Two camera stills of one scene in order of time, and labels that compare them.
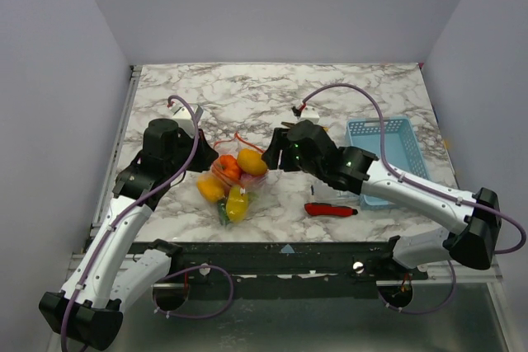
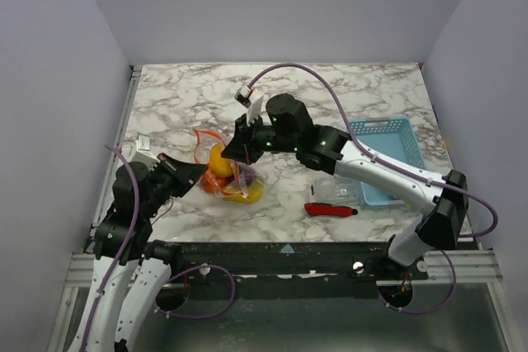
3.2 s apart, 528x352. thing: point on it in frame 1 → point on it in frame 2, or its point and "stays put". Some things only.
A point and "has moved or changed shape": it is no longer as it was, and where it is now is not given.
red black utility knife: (316, 208) stays put
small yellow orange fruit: (251, 163) → (219, 165)
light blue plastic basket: (402, 147) stays put
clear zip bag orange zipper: (236, 176) has moved or changed shape
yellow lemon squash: (237, 204) → (244, 195)
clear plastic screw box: (319, 192) stays put
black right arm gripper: (280, 152) → (249, 136)
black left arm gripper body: (191, 155) → (167, 182)
